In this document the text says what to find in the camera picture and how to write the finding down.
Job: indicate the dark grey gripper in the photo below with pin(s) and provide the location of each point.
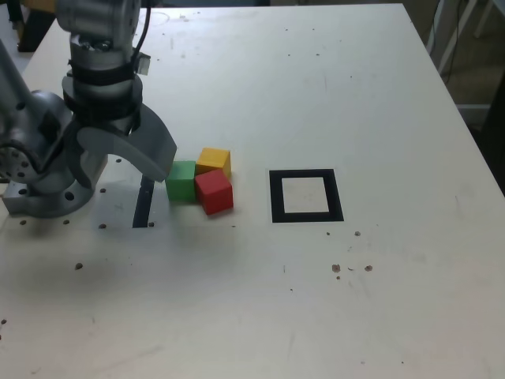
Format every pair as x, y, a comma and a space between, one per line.
114, 120

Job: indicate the green cube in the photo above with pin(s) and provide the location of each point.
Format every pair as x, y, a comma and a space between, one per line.
179, 183

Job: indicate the yellow cube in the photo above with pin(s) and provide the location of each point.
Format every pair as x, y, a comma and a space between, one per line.
213, 158

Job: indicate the red cube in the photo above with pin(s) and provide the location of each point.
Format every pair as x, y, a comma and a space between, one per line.
215, 193

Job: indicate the black tape square outline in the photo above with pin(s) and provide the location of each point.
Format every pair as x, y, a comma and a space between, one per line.
276, 197

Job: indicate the black tape strip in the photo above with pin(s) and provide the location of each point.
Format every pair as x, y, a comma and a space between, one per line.
142, 205

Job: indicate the white furniture leg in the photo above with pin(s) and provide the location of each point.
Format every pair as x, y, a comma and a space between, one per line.
454, 37
485, 17

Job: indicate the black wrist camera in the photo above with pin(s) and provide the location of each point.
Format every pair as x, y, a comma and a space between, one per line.
144, 63

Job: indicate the white floor rail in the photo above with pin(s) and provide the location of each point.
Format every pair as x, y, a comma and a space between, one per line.
473, 106

